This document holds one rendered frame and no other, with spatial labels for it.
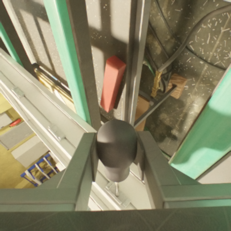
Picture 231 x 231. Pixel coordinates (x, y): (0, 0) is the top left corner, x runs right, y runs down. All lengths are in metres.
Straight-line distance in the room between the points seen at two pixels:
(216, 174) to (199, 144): 0.06
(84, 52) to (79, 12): 0.05
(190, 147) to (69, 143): 0.26
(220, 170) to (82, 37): 0.24
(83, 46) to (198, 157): 0.21
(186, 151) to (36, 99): 0.39
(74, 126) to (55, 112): 0.07
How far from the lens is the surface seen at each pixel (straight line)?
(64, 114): 0.41
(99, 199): 0.75
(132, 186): 0.32
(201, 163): 0.19
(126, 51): 0.57
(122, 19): 0.55
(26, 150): 9.71
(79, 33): 0.25
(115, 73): 0.60
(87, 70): 0.28
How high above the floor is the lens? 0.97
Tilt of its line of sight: 26 degrees down
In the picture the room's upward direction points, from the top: 130 degrees counter-clockwise
